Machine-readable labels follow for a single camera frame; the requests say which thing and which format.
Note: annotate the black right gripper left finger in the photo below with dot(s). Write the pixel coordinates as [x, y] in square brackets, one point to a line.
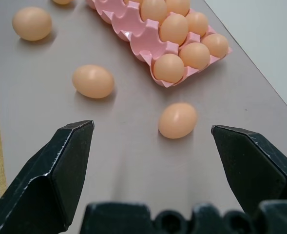
[43, 185]

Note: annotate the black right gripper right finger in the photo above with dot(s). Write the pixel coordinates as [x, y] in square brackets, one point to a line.
[255, 168]

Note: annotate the pink egg tray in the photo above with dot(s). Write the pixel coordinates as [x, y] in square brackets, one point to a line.
[143, 36]

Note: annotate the brown egg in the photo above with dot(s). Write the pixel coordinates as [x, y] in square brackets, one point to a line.
[178, 6]
[216, 45]
[169, 68]
[153, 10]
[62, 1]
[195, 55]
[93, 81]
[197, 24]
[177, 120]
[174, 29]
[32, 23]

